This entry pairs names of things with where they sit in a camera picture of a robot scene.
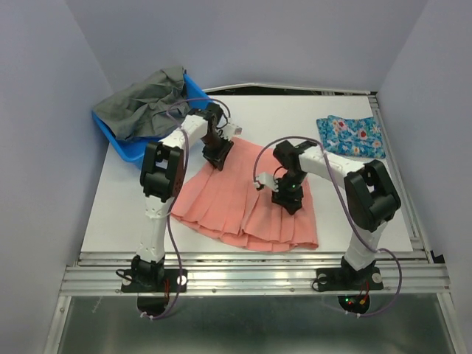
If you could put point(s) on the pink skirt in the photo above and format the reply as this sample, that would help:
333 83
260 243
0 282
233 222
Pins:
226 206

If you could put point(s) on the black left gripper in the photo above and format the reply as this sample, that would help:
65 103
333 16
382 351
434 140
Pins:
217 158

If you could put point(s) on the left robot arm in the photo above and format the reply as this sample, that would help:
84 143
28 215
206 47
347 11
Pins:
162 177

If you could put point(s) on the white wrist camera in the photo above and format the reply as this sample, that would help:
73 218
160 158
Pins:
230 130
266 180

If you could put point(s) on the blue plastic bin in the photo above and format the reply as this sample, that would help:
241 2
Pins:
133 152

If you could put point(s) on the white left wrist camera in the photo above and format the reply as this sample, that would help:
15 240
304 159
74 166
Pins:
230 130

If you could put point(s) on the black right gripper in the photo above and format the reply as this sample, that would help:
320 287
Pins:
286 200

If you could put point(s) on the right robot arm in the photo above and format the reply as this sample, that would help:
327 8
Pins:
369 202

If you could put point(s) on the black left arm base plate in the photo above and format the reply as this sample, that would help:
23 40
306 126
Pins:
155 298

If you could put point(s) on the blue floral skirt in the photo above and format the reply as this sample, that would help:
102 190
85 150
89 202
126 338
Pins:
351 137

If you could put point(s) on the grey skirt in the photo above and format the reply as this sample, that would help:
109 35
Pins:
150 108

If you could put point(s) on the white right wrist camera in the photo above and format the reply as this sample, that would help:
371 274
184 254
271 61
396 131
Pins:
266 180

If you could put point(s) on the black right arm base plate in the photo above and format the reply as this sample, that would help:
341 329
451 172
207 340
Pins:
354 287

